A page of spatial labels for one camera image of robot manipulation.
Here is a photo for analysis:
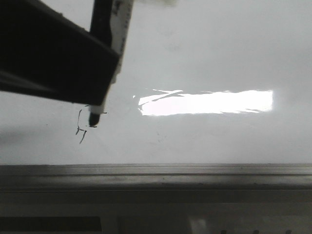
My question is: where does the white black whiteboard marker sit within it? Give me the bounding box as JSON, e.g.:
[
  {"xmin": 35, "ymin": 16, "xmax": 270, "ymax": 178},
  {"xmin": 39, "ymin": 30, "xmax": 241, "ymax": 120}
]
[{"xmin": 87, "ymin": 0, "xmax": 135, "ymax": 128}]

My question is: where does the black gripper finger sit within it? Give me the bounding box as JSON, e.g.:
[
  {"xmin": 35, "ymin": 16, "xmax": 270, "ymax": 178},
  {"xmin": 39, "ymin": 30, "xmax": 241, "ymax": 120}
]
[{"xmin": 0, "ymin": 0, "xmax": 119, "ymax": 105}]

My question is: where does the white whiteboard with metal frame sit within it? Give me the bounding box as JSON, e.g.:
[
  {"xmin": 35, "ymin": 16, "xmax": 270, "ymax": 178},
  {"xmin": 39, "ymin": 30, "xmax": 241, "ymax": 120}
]
[{"xmin": 0, "ymin": 0, "xmax": 312, "ymax": 192}]

